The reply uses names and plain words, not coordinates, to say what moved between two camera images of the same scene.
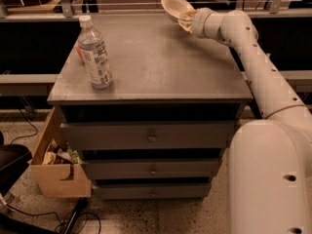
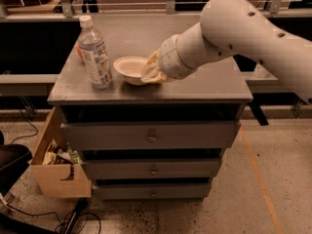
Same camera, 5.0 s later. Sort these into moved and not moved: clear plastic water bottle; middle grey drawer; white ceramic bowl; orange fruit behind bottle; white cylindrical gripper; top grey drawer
Moved: white ceramic bowl; white cylindrical gripper
Not moved: top grey drawer; orange fruit behind bottle; middle grey drawer; clear plastic water bottle
